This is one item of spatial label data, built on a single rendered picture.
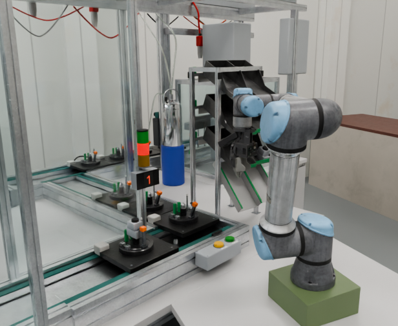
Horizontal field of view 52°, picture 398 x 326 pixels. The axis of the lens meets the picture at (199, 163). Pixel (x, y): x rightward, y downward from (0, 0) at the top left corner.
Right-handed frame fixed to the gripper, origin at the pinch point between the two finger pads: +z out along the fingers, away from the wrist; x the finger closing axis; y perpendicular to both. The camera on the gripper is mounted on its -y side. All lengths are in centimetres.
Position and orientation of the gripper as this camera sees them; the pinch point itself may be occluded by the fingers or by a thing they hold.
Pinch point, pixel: (237, 174)
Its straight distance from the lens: 171.6
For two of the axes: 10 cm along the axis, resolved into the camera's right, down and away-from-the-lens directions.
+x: 6.9, -1.9, 7.0
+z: 0.1, 9.7, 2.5
